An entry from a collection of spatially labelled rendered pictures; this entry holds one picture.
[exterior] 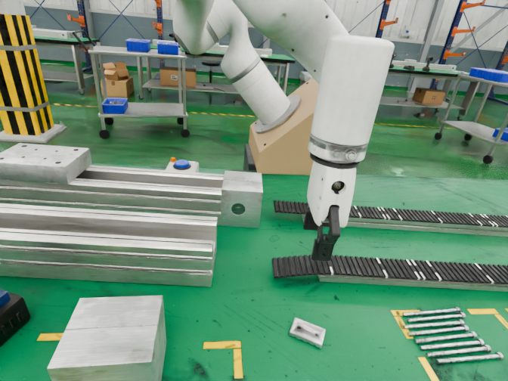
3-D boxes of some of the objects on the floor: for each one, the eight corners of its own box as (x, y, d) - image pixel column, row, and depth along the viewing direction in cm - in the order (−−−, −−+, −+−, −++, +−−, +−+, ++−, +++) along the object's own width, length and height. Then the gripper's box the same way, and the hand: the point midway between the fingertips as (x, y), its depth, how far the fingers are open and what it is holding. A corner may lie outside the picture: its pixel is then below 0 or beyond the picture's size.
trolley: (184, 123, 397) (182, 37, 350) (190, 137, 352) (188, 40, 304) (97, 124, 367) (82, 29, 319) (90, 139, 321) (71, 31, 273)
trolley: (432, 137, 437) (461, 62, 389) (465, 139, 448) (497, 65, 400) (494, 168, 348) (540, 74, 301) (533, 168, 359) (583, 78, 311)
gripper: (302, 131, 53) (289, 215, 62) (323, 172, 38) (302, 277, 46) (345, 134, 54) (325, 218, 62) (382, 177, 38) (350, 280, 47)
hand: (316, 237), depth 54 cm, fingers open, 8 cm apart
